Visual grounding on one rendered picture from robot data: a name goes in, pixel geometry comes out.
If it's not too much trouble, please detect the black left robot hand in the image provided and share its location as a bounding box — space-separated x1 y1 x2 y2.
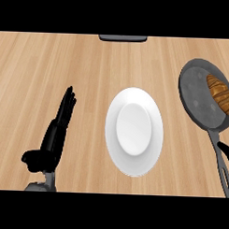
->
20 83 79 175

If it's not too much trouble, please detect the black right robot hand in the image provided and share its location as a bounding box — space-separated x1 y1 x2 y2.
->
216 140 229 165

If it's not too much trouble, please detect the grey frying pan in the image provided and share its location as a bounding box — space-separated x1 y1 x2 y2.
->
173 57 229 199

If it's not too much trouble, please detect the brown croissant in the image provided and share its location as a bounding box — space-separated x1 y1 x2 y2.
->
205 73 229 117

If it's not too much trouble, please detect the white oval plate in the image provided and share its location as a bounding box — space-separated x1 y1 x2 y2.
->
103 85 166 179

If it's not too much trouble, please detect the dark grey flat appliance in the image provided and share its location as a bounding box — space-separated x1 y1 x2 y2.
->
98 35 148 44

